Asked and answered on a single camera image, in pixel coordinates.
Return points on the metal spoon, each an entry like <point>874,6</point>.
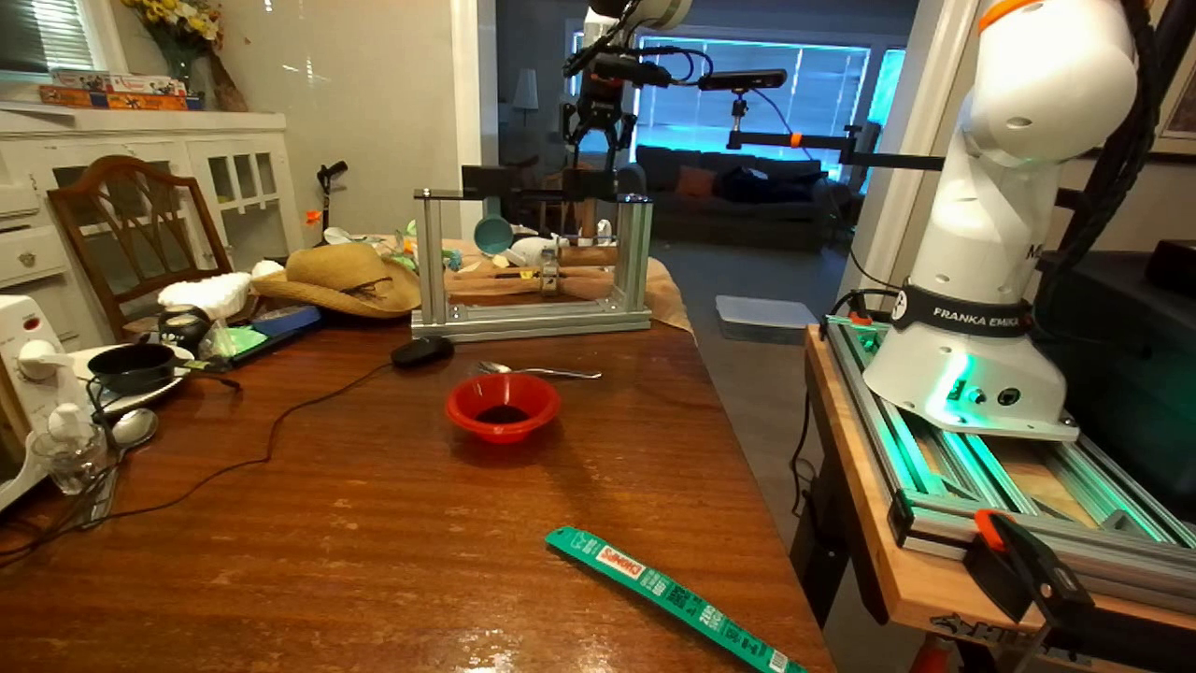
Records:
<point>539,373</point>

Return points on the white toaster oven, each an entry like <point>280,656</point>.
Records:
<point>45,406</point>

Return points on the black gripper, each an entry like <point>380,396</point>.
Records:
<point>599,105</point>

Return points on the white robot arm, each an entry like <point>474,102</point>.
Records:
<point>1052,79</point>

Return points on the white cabinet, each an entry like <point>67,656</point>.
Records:
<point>236,159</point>

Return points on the red bowl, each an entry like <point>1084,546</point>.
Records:
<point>501,409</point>

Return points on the wooden chair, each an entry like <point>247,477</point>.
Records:
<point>136,226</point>

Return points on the black computer mouse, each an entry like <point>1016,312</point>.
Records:
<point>419,355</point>

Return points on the orange black clamp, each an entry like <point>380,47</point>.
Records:
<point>1021,575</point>

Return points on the aluminium frame camera stand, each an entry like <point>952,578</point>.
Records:
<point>513,283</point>

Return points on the flower vase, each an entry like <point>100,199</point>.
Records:
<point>189,40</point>

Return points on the black pan on plate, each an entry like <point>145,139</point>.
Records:
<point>134,373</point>

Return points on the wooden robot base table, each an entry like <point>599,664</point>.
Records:
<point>911,522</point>

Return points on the black camera on tripod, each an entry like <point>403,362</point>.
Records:
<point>742,85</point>

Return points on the green packet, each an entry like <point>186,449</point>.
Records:
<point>671,595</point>

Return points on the green blue book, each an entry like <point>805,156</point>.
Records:
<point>265,333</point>

